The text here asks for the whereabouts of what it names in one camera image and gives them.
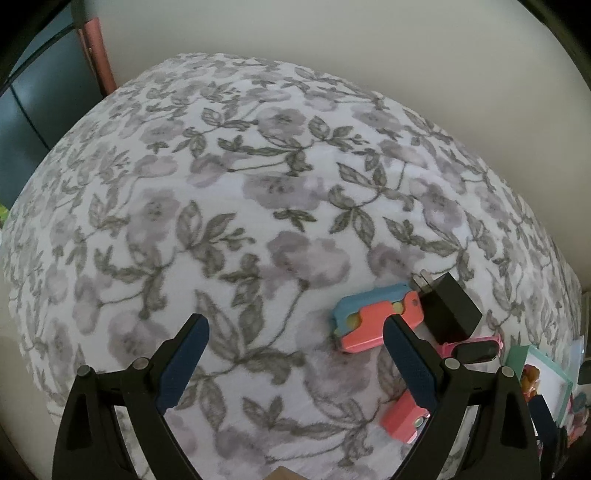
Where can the dark glass door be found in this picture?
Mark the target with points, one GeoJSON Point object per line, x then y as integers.
{"type": "Point", "coordinates": [37, 106]}

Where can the pink and blue toy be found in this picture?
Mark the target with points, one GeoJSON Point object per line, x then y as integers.
{"type": "Point", "coordinates": [364, 332]}

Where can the black charger plug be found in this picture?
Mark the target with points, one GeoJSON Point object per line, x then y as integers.
{"type": "Point", "coordinates": [450, 309]}

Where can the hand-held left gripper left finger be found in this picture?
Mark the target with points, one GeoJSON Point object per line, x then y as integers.
{"type": "Point", "coordinates": [182, 364]}

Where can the teal rimmed white tray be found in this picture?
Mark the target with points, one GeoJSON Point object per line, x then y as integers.
{"type": "Point", "coordinates": [554, 381]}

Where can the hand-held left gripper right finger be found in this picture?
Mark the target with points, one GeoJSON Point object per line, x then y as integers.
{"type": "Point", "coordinates": [411, 364]}

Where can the brown dog figurine pink outfit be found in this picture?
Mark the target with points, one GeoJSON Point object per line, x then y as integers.
{"type": "Point", "coordinates": [530, 378]}

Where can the pink wrist watch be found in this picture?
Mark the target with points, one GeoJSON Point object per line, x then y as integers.
{"type": "Point", "coordinates": [475, 351]}

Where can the tan cardboard piece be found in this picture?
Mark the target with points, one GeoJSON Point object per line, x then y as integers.
{"type": "Point", "coordinates": [284, 474]}

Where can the small coral plastic toy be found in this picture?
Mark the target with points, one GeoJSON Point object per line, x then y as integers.
{"type": "Point", "coordinates": [399, 417]}

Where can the pink door frame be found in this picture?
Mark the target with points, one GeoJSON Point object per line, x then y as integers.
{"type": "Point", "coordinates": [98, 55]}

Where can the translucent plastic box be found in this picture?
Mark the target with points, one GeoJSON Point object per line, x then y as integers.
{"type": "Point", "coordinates": [579, 353]}

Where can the floral blanket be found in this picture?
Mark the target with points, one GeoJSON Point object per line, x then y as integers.
{"type": "Point", "coordinates": [231, 207]}

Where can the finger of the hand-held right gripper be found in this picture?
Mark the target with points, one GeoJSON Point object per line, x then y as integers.
{"type": "Point", "coordinates": [542, 420]}

